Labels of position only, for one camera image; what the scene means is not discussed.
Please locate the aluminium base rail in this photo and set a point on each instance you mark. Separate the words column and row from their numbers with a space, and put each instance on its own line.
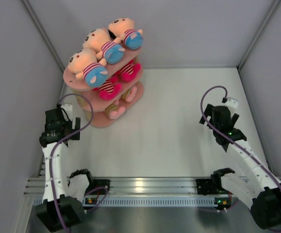
column 129, row 186

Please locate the pink wooden shelf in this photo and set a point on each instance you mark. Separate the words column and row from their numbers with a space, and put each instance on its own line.
column 90, row 101

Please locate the white slotted cable duct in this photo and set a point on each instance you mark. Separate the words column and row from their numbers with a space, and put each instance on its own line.
column 156, row 202

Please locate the white panda toy yellow glasses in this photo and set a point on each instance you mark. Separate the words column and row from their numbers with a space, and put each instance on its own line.
column 109, row 89

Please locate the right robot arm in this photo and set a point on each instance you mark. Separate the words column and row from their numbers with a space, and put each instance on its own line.
column 262, row 192

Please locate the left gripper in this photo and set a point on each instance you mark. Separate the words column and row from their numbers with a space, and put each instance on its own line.
column 69, row 123

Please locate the black-haired boy doll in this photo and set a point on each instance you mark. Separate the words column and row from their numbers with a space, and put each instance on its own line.
column 124, row 29

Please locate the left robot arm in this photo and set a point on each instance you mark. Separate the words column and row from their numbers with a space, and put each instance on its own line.
column 61, row 206

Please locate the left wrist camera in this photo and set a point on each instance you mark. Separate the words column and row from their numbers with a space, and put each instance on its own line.
column 67, row 110

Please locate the pink frog toy striped shirt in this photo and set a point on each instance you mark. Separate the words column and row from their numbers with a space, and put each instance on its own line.
column 114, row 110

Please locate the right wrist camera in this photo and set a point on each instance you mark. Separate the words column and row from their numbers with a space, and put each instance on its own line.
column 231, row 103

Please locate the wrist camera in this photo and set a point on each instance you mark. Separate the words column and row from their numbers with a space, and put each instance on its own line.
column 67, row 110
column 231, row 103

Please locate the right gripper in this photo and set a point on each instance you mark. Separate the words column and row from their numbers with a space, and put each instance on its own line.
column 208, row 112

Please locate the peach pig toy blue shorts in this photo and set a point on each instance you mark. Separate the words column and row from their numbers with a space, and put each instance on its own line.
column 104, row 46

